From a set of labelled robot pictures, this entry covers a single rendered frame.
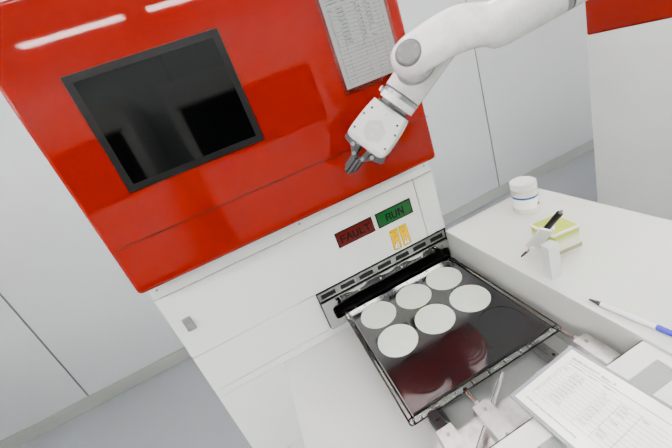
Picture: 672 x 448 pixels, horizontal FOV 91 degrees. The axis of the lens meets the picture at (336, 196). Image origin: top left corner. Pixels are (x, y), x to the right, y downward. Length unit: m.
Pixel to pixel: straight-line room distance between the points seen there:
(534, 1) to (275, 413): 1.20
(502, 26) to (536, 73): 2.77
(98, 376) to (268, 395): 2.04
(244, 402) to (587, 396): 0.85
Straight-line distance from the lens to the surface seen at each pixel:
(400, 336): 0.89
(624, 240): 1.00
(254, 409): 1.18
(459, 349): 0.84
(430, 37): 0.64
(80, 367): 3.03
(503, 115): 3.24
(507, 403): 0.78
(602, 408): 0.68
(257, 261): 0.90
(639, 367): 0.75
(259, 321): 0.99
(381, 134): 0.71
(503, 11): 0.71
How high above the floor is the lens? 1.53
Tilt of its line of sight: 20 degrees down
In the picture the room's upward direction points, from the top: 20 degrees counter-clockwise
